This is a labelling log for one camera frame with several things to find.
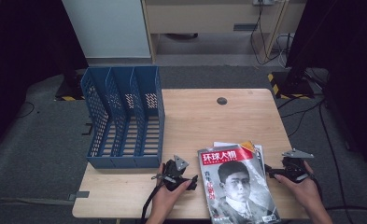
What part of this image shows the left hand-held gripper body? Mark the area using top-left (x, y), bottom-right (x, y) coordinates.
top-left (154, 154), bottom-right (190, 191)

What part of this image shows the white cabinet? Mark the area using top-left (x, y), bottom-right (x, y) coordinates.
top-left (62, 0), bottom-right (151, 59)

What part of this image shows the person's left hand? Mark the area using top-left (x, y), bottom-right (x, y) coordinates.
top-left (151, 163), bottom-right (193, 216)

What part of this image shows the white power strip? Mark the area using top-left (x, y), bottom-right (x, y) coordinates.
top-left (253, 0), bottom-right (280, 7)

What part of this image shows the blue plastic file rack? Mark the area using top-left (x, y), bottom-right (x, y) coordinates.
top-left (80, 65), bottom-right (166, 170)

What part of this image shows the black hanging cable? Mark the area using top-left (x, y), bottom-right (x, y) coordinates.
top-left (249, 1), bottom-right (294, 66)

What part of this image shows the black stand with striped base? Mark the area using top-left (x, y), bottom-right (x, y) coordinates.
top-left (54, 69), bottom-right (87, 102)
top-left (267, 46), bottom-right (316, 101)

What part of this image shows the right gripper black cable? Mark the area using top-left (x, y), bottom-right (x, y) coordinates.
top-left (310, 175), bottom-right (324, 202)

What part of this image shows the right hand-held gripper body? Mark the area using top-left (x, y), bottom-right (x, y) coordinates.
top-left (280, 148), bottom-right (315, 184)

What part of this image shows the person's right hand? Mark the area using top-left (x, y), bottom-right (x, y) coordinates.
top-left (274, 161), bottom-right (324, 209)

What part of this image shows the black floor cable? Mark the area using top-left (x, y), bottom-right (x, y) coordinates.
top-left (324, 204), bottom-right (367, 217)
top-left (16, 102), bottom-right (35, 119)
top-left (279, 100), bottom-right (325, 119)
top-left (318, 101), bottom-right (348, 216)

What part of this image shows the white cable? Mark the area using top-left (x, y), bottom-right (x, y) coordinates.
top-left (275, 35), bottom-right (289, 68)

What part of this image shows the grey tape strip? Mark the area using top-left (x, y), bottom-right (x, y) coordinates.
top-left (68, 190), bottom-right (91, 201)

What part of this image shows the black curtain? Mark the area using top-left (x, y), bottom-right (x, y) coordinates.
top-left (287, 0), bottom-right (367, 178)
top-left (0, 0), bottom-right (89, 157)

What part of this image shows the portrait magazine with red banner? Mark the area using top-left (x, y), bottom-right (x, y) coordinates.
top-left (197, 139), bottom-right (282, 224)

